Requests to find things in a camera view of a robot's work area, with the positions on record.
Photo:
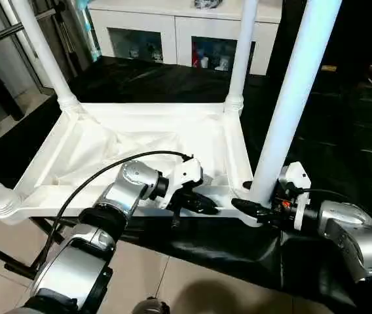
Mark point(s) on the white glass-door cabinet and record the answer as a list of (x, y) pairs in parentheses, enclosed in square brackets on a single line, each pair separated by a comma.
[(153, 26)]

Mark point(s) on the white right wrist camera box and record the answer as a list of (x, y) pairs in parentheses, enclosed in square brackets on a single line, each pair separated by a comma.
[(296, 183)]

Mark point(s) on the light blue plastic strip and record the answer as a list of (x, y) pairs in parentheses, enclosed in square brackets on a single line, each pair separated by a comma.
[(88, 29)]

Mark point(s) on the black metal table frame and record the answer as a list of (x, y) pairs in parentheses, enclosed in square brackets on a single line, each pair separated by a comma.
[(16, 252)]

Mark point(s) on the grey metal rack frame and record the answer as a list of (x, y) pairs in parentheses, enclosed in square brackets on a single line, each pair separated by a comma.
[(22, 33)]

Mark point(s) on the red bottle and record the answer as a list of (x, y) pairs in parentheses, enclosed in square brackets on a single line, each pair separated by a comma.
[(196, 60)]

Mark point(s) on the black work mat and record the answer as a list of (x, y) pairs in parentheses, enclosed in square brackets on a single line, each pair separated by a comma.
[(291, 248)]

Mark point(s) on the small yellow label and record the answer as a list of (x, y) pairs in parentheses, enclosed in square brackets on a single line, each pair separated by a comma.
[(329, 68)]

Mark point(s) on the white plastic table top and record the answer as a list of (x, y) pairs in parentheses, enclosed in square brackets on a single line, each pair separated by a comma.
[(88, 144)]

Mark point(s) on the grey crumpled bundle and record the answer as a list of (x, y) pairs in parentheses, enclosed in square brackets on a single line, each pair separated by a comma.
[(208, 3)]

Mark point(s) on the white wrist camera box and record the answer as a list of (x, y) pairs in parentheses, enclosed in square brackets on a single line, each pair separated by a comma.
[(185, 176), (296, 183)]

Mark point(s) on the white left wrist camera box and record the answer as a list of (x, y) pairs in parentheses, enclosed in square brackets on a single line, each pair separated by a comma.
[(185, 176)]

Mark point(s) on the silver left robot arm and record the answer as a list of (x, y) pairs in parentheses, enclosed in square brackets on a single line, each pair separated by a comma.
[(94, 229)]

